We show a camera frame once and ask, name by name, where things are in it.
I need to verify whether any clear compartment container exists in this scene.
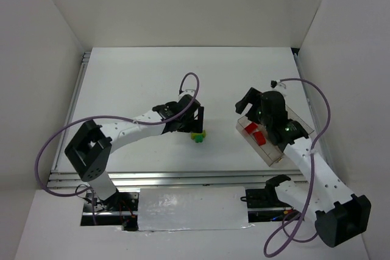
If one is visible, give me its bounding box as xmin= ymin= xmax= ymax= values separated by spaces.
xmin=236 ymin=106 xmax=315 ymax=168

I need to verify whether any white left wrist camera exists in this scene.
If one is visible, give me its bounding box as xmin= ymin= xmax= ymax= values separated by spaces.
xmin=179 ymin=90 xmax=196 ymax=99

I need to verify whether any green lego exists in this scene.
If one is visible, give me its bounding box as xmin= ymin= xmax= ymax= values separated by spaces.
xmin=194 ymin=135 xmax=204 ymax=143

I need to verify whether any aluminium front rail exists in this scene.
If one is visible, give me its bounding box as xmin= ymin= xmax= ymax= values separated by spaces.
xmin=45 ymin=171 xmax=305 ymax=189

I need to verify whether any purple cable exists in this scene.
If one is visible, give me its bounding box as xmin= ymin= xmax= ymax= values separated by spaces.
xmin=35 ymin=72 xmax=201 ymax=226
xmin=263 ymin=77 xmax=332 ymax=257

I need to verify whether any white glossy cover plate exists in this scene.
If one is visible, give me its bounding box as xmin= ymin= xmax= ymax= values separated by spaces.
xmin=138 ymin=186 xmax=250 ymax=231

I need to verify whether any yellow-green long lego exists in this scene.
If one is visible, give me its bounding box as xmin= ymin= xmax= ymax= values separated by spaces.
xmin=191 ymin=130 xmax=206 ymax=140

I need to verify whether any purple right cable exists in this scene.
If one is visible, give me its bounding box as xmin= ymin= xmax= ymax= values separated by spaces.
xmin=263 ymin=77 xmax=332 ymax=257

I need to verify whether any red lego brick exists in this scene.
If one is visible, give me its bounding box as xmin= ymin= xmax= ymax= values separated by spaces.
xmin=244 ymin=122 xmax=258 ymax=134

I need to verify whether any red lego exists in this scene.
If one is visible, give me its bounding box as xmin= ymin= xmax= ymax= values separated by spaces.
xmin=253 ymin=131 xmax=266 ymax=146

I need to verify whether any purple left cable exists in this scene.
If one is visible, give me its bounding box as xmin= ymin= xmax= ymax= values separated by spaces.
xmin=35 ymin=72 xmax=201 ymax=226

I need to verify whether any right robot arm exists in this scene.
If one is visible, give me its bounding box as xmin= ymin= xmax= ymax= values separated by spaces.
xmin=235 ymin=88 xmax=371 ymax=247

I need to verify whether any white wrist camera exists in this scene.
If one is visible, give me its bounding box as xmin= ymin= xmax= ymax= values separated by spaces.
xmin=270 ymin=80 xmax=287 ymax=90
xmin=179 ymin=90 xmax=196 ymax=99

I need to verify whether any aluminium right rail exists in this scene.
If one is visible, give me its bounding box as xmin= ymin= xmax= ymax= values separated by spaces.
xmin=292 ymin=48 xmax=332 ymax=167

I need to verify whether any aluminium left rail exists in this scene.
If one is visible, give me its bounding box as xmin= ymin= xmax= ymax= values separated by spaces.
xmin=51 ymin=51 xmax=91 ymax=172

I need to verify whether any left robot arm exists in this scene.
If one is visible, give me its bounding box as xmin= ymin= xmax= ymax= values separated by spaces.
xmin=65 ymin=94 xmax=205 ymax=209

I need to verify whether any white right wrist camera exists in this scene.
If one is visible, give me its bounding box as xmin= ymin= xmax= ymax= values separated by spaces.
xmin=270 ymin=80 xmax=287 ymax=90

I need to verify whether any aluminium rail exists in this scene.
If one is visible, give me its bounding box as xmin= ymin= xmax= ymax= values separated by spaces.
xmin=292 ymin=48 xmax=332 ymax=167
xmin=51 ymin=51 xmax=91 ymax=172
xmin=45 ymin=171 xmax=305 ymax=189

